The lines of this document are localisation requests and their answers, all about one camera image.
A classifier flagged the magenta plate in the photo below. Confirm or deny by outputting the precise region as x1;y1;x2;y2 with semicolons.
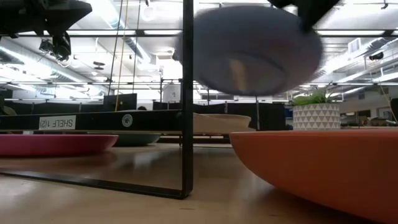
0;133;119;157

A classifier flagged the dark green plate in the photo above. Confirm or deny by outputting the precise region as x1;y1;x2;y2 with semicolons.
86;132;162;147

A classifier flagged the round white sticker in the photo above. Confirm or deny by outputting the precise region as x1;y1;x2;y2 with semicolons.
121;114;134;128

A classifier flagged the silver ventilation duct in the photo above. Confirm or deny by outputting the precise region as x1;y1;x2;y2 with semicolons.
0;37;105;94

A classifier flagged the black metal shelf frame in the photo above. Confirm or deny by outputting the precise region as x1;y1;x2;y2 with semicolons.
0;0;257;200

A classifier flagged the cream plate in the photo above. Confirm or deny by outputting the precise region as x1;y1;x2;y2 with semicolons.
193;113;256;134

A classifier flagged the grey-blue bowl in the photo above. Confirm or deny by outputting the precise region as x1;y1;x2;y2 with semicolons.
174;4;324;96

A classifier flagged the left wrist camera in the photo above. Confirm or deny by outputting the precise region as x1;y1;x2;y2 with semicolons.
39;30;72;62

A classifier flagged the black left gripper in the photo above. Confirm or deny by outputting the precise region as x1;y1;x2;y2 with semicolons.
46;0;93;35

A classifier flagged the white shelf label sticker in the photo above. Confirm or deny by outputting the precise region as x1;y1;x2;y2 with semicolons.
39;115;77;131

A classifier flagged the white triangle-patterned plant pot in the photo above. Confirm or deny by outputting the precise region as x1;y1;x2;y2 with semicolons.
292;103;341;131

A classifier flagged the black office partition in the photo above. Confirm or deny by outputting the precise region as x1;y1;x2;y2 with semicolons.
152;101;287;131

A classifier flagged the black computer monitor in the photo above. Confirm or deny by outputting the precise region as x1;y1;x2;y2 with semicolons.
103;93;138;112

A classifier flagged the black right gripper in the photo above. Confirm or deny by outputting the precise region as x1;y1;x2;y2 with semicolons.
267;0;341;34

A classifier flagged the green potted plant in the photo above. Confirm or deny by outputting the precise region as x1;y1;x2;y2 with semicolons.
290;82;336;106

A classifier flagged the yellow hanging cable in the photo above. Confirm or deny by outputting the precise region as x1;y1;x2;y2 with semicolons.
114;0;129;112

